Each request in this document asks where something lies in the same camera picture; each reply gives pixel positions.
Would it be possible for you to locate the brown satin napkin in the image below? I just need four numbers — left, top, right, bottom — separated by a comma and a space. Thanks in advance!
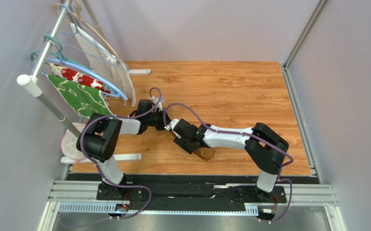
173, 137, 215, 161

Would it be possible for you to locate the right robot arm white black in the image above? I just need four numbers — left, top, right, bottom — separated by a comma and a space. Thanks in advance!
165, 119, 289, 193

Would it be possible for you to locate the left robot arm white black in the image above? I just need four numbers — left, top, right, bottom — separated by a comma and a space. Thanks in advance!
76, 97, 170, 200

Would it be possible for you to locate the light blue plastic hanger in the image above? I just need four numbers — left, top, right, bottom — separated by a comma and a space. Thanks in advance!
46, 58, 128, 100

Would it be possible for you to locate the beige grey hanging cloth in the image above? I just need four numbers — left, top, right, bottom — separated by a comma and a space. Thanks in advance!
70, 23, 137, 108

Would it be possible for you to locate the green white patterned towel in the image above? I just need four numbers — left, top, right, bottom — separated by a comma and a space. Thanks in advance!
47, 75, 112, 118

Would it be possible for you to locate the pink white mesh basket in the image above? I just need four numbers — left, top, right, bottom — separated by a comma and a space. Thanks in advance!
61, 129, 85, 161

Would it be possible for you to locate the red floral white cloth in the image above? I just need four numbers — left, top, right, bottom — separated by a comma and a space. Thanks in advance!
49, 63, 111, 93

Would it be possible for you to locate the teal plastic hanger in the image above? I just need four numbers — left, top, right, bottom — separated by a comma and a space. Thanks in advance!
30, 35, 85, 70

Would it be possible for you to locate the wooden hanger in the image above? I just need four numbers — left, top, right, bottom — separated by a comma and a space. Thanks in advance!
67, 0, 119, 58

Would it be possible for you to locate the white metal clothes rack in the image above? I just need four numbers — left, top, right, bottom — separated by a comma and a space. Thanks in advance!
17, 0, 151, 164

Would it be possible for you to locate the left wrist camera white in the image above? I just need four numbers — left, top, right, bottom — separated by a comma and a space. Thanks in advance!
150, 96, 165, 112

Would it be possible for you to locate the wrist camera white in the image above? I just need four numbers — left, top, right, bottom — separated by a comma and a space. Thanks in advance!
150, 96, 165, 112
164, 119, 179, 132

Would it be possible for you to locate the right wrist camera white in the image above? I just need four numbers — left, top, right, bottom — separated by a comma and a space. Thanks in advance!
164, 119, 179, 132

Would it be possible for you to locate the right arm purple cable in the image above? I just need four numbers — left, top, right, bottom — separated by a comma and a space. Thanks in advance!
163, 102, 295, 223

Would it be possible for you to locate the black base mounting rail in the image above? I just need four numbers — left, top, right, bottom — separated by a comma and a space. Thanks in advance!
95, 173, 320, 215

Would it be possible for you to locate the thin blue wire hanger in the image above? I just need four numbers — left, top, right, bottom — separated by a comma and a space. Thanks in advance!
53, 3, 130, 72

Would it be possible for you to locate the aluminium corner frame post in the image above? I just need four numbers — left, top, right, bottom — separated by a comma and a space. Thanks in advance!
282, 0, 330, 69

